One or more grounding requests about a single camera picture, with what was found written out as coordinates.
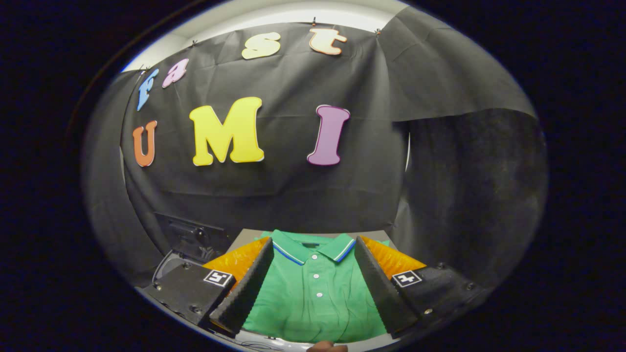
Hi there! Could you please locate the black backdrop cloth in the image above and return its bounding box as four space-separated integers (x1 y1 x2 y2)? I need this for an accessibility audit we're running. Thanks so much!
81 7 548 289

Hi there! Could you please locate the beige cabinet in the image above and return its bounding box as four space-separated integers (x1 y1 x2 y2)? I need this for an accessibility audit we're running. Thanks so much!
226 228 397 352

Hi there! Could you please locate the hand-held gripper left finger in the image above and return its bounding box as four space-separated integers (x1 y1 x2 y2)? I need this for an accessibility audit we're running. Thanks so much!
141 237 274 338

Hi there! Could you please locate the green polo shirt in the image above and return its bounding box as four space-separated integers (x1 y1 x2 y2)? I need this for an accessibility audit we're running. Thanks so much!
242 229 392 344

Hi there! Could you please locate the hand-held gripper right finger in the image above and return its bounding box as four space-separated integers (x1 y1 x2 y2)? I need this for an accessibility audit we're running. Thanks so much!
354 236 491 339

